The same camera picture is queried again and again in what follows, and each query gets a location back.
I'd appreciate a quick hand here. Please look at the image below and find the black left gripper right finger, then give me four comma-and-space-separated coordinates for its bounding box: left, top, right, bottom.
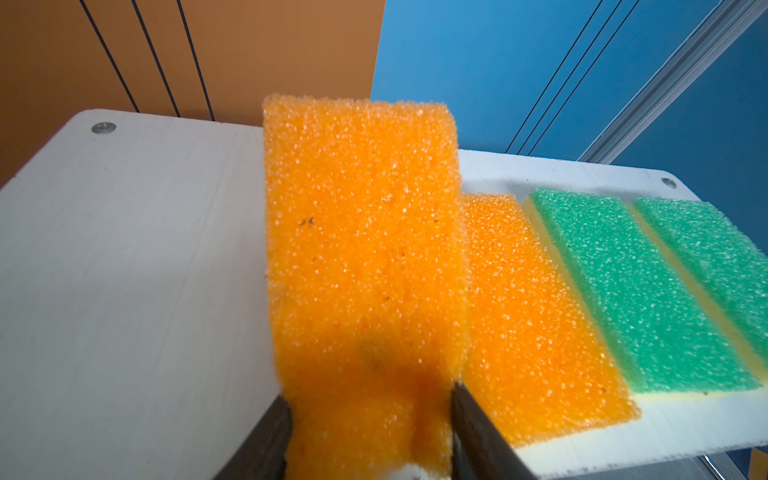
450, 382, 536, 479

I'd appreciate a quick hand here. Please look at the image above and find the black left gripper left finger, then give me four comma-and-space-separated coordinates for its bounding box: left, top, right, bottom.
214, 395, 293, 480

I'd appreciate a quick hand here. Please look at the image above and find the orange sponge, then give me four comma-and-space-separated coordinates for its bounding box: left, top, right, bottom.
263, 95, 470, 479
463, 194, 641, 447

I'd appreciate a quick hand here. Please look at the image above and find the light green sponge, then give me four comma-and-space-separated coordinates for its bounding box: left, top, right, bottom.
630, 197, 767, 384
525, 188, 761, 396

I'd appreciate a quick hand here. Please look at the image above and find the white two-tier shelf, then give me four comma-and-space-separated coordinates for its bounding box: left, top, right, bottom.
0, 108, 768, 480

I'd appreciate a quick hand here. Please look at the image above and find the right aluminium corner post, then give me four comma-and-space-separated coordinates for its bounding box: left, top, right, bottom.
578, 0, 767, 164

